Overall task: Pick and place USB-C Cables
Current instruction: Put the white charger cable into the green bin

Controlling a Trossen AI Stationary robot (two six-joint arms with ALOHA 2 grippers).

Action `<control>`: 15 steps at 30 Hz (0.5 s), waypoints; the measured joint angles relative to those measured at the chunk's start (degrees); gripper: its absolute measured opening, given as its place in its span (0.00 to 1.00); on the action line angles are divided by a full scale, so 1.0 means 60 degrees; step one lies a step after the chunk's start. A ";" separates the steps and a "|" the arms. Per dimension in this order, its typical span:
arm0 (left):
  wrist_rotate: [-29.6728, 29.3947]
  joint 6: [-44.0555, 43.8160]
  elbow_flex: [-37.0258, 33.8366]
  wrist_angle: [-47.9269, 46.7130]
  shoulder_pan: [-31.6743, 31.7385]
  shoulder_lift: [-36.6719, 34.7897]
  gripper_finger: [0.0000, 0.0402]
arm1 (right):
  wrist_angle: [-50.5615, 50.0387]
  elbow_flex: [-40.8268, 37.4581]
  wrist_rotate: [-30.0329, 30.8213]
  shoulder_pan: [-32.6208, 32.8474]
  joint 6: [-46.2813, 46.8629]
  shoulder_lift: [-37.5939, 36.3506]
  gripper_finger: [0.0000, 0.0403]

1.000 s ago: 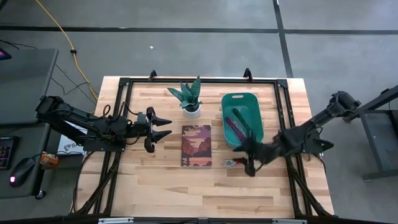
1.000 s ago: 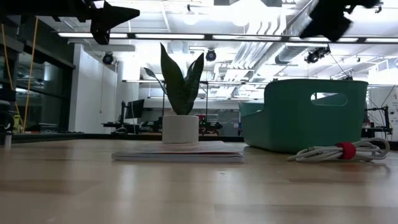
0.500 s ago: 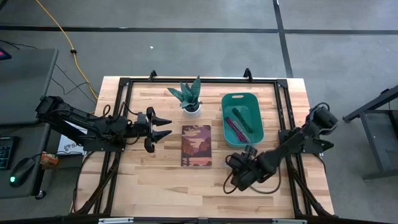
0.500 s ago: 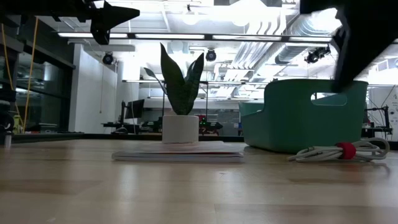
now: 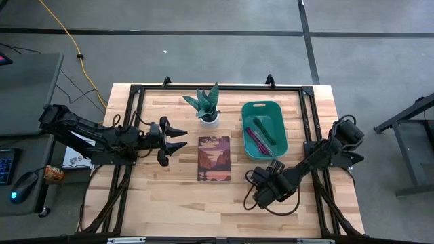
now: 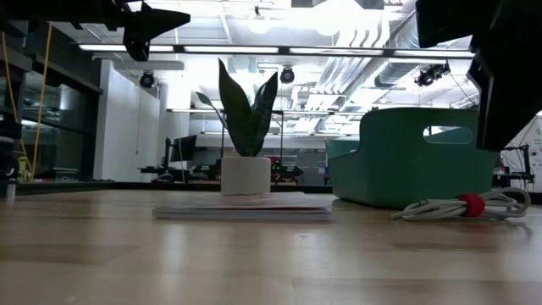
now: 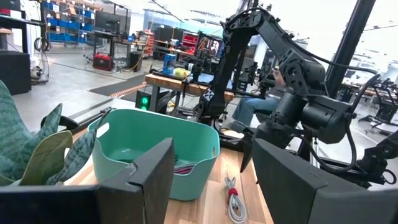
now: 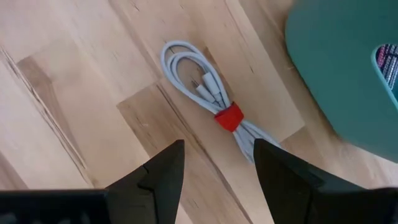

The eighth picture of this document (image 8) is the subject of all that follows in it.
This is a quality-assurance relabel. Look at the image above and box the teal plastic bin with handle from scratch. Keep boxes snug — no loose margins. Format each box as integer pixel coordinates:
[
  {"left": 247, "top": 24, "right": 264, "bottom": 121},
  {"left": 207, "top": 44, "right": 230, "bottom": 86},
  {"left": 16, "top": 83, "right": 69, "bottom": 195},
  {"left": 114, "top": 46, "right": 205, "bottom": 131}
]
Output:
[{"left": 285, "top": 0, "right": 398, "bottom": 163}]

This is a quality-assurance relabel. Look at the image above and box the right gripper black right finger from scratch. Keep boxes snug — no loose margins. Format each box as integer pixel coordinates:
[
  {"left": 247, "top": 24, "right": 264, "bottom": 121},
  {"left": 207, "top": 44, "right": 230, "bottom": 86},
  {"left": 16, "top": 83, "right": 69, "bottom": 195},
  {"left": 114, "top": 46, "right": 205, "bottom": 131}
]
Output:
[{"left": 252, "top": 138, "right": 365, "bottom": 224}]

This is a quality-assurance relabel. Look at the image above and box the white cable with red tie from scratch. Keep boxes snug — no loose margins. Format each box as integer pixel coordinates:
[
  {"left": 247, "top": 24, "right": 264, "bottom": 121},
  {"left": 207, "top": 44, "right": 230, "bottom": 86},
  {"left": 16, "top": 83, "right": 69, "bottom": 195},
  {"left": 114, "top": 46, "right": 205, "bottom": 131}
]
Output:
[{"left": 159, "top": 40, "right": 282, "bottom": 165}]

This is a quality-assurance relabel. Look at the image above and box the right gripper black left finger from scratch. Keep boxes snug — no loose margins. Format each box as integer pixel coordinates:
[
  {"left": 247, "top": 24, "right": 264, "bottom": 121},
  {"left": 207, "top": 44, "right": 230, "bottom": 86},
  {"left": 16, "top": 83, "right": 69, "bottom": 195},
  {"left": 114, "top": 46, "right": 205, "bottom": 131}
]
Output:
[{"left": 105, "top": 139, "right": 186, "bottom": 224}]

